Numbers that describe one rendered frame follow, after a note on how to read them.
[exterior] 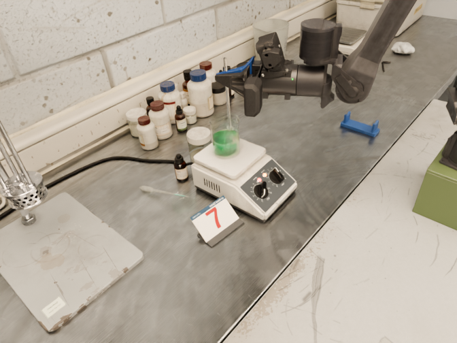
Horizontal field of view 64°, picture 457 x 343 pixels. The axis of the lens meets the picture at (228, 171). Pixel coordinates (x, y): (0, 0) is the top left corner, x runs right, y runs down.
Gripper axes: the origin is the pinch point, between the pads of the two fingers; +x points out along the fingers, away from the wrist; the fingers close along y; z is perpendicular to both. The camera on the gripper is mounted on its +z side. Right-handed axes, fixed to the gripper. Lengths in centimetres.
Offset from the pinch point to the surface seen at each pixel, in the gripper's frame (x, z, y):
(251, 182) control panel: -4.4, -19.7, 7.2
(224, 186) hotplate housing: 1.2, -20.5, 8.5
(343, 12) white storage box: -23, -19, -109
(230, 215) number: -1.0, -24.5, 12.6
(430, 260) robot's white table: -38.6, -26.0, 16.0
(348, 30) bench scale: -25, -22, -93
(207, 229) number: 2.8, -24.1, 17.4
